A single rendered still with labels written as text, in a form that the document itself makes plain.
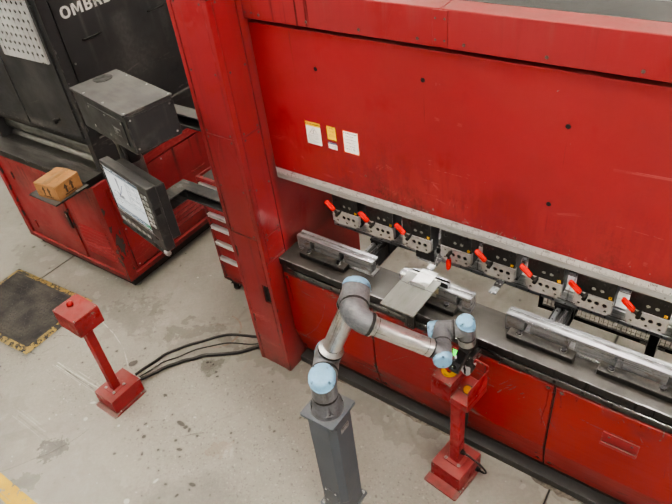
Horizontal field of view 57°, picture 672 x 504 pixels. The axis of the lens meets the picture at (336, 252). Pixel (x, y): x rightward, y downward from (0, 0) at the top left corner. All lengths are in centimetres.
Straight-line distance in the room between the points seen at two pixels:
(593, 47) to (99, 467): 327
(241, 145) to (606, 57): 164
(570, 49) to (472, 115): 45
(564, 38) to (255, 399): 271
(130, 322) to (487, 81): 321
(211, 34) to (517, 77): 127
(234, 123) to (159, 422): 194
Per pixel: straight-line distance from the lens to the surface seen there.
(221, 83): 285
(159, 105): 282
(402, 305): 288
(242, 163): 302
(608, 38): 210
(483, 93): 234
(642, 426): 290
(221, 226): 421
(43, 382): 458
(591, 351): 287
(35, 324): 502
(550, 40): 216
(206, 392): 404
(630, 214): 237
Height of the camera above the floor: 302
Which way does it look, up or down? 39 degrees down
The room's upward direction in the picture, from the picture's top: 8 degrees counter-clockwise
